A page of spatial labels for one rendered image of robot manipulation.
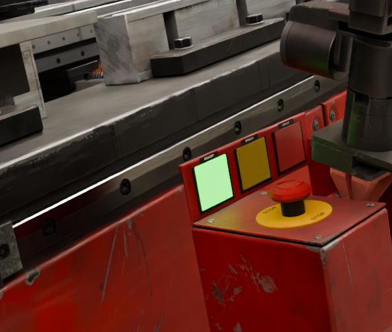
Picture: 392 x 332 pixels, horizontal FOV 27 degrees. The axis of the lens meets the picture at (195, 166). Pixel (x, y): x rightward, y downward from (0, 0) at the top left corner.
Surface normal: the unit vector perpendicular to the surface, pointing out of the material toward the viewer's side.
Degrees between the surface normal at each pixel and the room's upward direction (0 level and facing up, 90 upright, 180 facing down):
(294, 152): 90
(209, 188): 90
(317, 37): 60
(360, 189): 111
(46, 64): 90
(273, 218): 0
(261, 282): 90
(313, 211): 0
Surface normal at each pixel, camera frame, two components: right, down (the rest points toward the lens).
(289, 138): 0.71, 0.06
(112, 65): -0.55, 0.31
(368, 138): -0.35, 0.40
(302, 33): -0.54, -0.22
